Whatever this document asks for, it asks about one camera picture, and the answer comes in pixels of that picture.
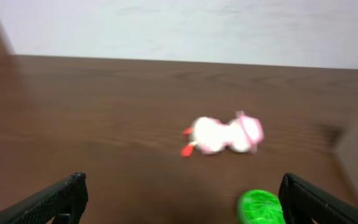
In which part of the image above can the pink white duck toy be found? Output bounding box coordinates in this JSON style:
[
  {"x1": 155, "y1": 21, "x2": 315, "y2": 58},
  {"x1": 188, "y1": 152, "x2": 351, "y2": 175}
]
[{"x1": 181, "y1": 111, "x2": 264, "y2": 157}]

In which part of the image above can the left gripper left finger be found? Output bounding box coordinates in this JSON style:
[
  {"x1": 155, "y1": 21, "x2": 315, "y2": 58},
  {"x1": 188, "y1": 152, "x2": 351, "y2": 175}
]
[{"x1": 0, "y1": 172, "x2": 88, "y2": 224}]

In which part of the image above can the green round plastic toy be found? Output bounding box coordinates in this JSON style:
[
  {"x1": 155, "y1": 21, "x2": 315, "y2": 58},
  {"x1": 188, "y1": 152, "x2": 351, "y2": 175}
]
[{"x1": 237, "y1": 189, "x2": 285, "y2": 224}]

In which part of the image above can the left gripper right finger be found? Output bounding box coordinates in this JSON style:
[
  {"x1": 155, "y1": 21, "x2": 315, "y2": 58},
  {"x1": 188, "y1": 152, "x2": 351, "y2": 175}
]
[{"x1": 278, "y1": 173, "x2": 358, "y2": 224}]

